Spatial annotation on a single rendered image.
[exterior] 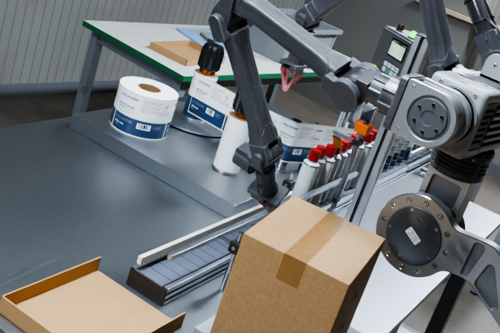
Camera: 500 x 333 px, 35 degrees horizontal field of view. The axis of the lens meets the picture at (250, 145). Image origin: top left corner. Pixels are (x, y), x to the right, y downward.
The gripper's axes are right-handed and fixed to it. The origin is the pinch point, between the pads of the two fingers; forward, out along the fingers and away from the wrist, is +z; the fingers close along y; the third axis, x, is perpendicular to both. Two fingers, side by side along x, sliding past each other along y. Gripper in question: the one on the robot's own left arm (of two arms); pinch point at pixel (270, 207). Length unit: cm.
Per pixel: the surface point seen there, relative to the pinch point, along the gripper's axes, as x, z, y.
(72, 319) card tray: 65, -40, 1
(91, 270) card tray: 52, -30, 12
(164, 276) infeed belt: 43, -28, -2
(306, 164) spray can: -19.4, 2.1, 0.6
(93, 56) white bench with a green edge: -74, 99, 176
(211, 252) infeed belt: 26.5, -14.8, -1.8
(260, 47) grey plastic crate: -154, 137, 130
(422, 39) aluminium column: -59, -24, -14
